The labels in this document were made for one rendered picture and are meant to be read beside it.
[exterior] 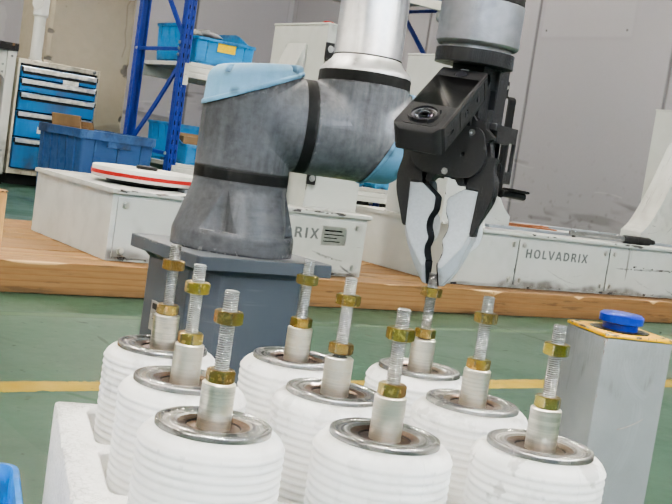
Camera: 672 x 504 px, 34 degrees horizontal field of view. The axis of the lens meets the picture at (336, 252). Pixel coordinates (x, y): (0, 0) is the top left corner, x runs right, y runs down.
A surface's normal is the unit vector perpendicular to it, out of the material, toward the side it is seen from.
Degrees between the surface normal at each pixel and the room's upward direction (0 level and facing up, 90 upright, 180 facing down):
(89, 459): 0
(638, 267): 90
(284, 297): 90
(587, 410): 90
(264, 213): 72
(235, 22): 90
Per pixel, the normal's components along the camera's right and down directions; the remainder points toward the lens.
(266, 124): 0.26, 0.16
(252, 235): 0.43, -0.16
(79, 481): 0.15, -0.99
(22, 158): 0.57, 0.16
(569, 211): -0.81, -0.07
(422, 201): -0.45, 0.01
